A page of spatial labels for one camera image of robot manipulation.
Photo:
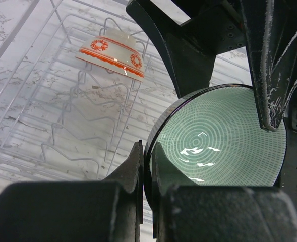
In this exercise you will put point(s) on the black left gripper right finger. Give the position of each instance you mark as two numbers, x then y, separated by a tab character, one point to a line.
185	211

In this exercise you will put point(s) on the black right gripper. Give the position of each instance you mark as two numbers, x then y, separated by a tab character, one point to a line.
268	32

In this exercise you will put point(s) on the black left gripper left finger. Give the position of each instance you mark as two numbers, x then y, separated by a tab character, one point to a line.
106	210

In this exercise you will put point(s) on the white wire dish rack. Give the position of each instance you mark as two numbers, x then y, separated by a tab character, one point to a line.
62	118

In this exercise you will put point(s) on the pale green bowl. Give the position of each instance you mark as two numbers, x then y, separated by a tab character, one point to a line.
213	137

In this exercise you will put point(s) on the orange white patterned bowl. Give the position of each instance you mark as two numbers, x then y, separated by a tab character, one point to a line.
116	51

